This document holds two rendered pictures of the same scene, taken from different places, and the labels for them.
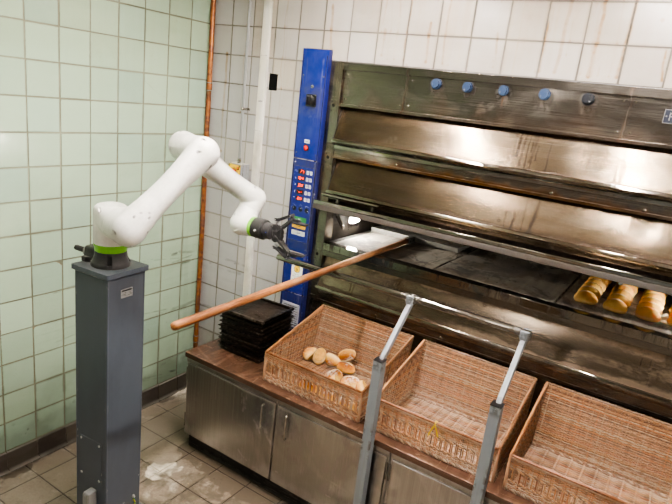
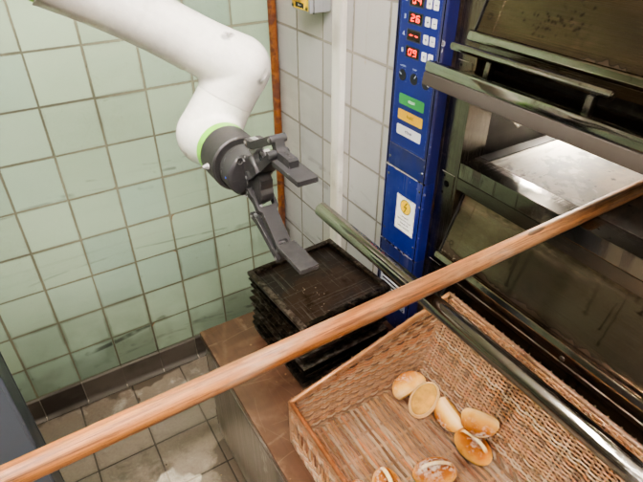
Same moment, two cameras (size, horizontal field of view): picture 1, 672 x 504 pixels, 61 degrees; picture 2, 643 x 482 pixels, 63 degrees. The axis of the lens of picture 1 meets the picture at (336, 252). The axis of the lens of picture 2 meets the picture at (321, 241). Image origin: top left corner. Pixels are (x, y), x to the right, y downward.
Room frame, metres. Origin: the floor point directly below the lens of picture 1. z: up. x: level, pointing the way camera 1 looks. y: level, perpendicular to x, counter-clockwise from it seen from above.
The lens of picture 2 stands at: (1.84, -0.14, 1.71)
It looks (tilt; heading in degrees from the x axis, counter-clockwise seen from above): 35 degrees down; 27
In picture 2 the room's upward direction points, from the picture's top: straight up
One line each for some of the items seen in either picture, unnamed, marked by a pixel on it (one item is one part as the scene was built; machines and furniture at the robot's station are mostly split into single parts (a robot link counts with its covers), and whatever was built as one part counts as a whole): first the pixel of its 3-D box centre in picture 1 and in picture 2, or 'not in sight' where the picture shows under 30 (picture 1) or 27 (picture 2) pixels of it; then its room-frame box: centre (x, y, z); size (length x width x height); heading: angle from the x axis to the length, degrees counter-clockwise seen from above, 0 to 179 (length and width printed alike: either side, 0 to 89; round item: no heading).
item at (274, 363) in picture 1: (338, 357); (447, 448); (2.55, -0.07, 0.72); 0.56 x 0.49 x 0.28; 58
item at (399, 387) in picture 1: (454, 402); not in sight; (2.24, -0.59, 0.72); 0.56 x 0.49 x 0.28; 59
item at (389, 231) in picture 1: (425, 234); not in sight; (3.36, -0.52, 1.20); 0.55 x 0.36 x 0.03; 59
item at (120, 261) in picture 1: (101, 253); not in sight; (2.16, 0.93, 1.23); 0.26 x 0.15 x 0.06; 63
